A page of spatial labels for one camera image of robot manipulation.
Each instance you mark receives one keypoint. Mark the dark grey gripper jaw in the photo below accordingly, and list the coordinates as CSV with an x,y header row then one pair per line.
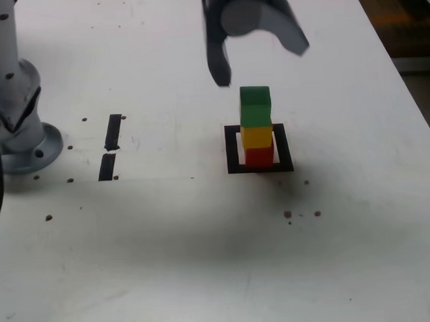
x,y
216,52

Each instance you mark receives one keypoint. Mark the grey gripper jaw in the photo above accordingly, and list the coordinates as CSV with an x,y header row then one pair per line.
x,y
243,17

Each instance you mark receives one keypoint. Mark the green cube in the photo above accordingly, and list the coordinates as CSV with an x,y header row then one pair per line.
x,y
255,110

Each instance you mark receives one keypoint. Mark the yellow cube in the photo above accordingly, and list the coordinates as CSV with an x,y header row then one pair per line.
x,y
256,137

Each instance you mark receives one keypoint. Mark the red cube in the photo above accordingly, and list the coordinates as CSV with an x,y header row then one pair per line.
x,y
258,158

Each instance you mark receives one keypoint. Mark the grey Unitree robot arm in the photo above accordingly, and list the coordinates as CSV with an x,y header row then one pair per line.
x,y
14,106

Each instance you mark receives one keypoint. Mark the black tape square outline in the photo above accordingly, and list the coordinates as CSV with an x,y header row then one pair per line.
x,y
232,149

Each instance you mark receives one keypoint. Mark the black tape strip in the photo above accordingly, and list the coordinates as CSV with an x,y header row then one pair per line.
x,y
112,134

